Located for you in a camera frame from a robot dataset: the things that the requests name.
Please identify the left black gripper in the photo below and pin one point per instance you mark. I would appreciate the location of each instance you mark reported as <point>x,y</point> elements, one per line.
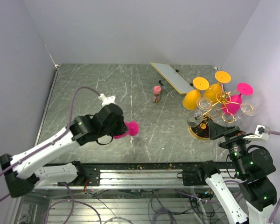
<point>122,129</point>

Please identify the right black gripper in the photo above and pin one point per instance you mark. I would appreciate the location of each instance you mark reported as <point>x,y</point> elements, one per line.
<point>216,130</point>

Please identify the pink wine glass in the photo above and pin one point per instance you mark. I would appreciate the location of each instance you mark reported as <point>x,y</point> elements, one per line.
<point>132,130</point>
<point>233,105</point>

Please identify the clear wine glass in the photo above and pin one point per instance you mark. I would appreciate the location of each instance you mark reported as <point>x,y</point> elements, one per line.
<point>248,109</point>
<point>196,116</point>

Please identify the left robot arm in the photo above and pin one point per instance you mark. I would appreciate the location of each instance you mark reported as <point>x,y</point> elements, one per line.
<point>25,171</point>

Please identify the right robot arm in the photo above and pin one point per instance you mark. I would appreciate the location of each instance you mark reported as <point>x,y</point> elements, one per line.
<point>252,165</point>

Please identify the gold wine glass rack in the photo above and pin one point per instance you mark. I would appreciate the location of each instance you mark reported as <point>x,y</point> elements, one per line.
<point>202,130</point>

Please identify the orange wine glass right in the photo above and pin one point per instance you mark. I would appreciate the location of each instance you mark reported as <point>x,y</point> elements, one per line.
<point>222,77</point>

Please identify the orange wine glass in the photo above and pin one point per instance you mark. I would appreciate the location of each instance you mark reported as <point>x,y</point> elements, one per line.
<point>189,101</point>
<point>222,77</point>

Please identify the orange wine glass left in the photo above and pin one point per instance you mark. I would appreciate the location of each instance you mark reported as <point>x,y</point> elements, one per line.
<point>189,101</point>

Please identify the small pink capped bottle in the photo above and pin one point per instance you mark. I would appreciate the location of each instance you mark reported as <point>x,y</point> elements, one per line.
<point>156,94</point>

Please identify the yellow framed tilted mirror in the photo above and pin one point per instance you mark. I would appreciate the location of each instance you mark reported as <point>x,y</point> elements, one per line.
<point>173,78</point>

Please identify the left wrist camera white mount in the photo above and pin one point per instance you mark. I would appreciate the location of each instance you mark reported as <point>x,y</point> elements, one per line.
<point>106,100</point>

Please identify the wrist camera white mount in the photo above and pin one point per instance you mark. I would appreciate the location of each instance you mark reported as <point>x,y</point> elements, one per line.
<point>106,100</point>
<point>261,133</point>

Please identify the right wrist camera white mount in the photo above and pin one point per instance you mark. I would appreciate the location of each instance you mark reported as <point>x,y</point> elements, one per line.
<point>261,133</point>

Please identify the aluminium rail frame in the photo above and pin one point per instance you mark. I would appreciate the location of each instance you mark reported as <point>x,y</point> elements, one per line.
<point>143,175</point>

